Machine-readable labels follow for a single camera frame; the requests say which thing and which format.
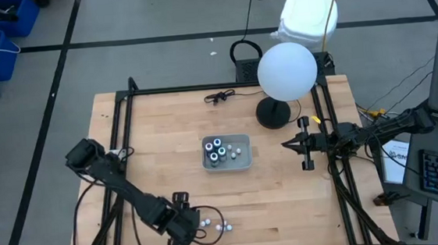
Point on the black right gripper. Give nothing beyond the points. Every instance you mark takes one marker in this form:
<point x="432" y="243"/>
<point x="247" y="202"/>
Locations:
<point x="324" y="141"/>

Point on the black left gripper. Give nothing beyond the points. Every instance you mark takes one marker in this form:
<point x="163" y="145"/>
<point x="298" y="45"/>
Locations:
<point x="182" y="223"/>

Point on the small dark blue coloring bottle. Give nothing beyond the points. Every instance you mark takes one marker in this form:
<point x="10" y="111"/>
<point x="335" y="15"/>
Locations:
<point x="207" y="221"/>

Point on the small orange food coloring bottle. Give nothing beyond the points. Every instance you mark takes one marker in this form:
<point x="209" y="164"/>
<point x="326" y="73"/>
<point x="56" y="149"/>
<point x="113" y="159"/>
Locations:
<point x="233" y="155"/>
<point x="239" y="150"/>
<point x="218" y="227"/>

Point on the small purple food coloring bottle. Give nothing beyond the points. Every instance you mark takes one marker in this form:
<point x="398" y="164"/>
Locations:
<point x="222" y="229"/>

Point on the small green food coloring bottle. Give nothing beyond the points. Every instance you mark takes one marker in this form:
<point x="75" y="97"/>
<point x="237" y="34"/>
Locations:
<point x="229" y="227"/>

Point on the grey plastic bin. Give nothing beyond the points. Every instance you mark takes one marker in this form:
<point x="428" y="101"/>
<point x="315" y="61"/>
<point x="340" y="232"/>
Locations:
<point x="243" y="161"/>

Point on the large black-tipped coloring bottle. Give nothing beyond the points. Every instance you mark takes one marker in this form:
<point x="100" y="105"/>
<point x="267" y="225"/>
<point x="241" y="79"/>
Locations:
<point x="214" y="156"/>

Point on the large green-tipped coloring bottle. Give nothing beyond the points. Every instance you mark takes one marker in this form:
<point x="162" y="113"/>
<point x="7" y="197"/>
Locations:
<point x="221" y="151"/>

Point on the large purple-tipped coloring bottle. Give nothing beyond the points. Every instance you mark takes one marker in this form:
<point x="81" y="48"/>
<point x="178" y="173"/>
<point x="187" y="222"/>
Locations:
<point x="208" y="147"/>

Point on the large blue-tipped coloring bottle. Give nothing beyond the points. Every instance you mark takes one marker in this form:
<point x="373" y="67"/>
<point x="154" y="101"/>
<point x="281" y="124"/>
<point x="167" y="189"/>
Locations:
<point x="217" y="142"/>

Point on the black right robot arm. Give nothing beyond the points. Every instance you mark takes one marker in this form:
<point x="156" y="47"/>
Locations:
<point x="384" y="127"/>

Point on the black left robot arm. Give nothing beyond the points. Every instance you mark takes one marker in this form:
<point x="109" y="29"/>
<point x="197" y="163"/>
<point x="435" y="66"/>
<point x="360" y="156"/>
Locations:
<point x="122" y="189"/>

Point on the small brown food coloring bottle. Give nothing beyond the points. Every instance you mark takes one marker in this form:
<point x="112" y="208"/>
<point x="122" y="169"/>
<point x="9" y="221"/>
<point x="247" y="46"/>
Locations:
<point x="202" y="224"/>

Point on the small yellow tag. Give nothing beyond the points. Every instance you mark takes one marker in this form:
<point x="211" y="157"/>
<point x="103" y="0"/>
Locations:
<point x="316" y="119"/>

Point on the white globe table lamp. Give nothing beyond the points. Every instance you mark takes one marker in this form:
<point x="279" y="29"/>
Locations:
<point x="287" y="72"/>

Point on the black perforated electronics box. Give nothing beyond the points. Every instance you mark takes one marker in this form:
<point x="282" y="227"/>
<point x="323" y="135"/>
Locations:
<point x="247" y="70"/>

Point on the white printed sheet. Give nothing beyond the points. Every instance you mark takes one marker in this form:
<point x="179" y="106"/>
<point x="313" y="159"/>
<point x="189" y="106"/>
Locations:
<point x="395" y="167"/>

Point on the black clamp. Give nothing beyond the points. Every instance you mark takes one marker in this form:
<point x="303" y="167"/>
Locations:
<point x="383" y="199"/>

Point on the white lidded bucket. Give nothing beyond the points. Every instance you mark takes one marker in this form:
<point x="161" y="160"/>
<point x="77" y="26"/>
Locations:
<point x="304" y="12"/>

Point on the black aluminium rig frame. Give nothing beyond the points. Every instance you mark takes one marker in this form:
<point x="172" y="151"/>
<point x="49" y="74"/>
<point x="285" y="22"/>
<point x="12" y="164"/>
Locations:
<point x="220" y="86"/>

